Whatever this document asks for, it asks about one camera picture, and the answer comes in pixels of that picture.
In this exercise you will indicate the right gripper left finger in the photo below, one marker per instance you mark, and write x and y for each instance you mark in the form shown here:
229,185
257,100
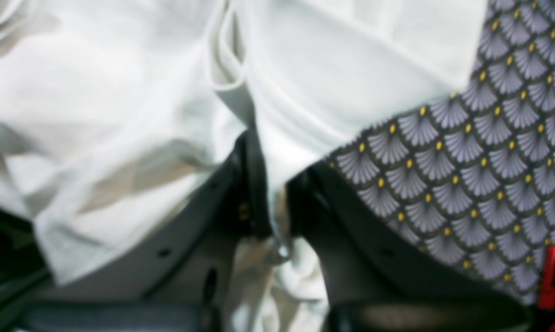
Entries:
254,169

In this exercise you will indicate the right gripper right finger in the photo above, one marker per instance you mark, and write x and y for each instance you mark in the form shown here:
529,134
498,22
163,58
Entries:
300,203

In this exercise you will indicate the white T-shirt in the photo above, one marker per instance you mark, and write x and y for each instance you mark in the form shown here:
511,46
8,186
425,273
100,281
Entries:
113,112

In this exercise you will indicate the fan-patterned grey table cloth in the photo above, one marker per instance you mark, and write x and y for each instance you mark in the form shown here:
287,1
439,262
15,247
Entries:
470,178

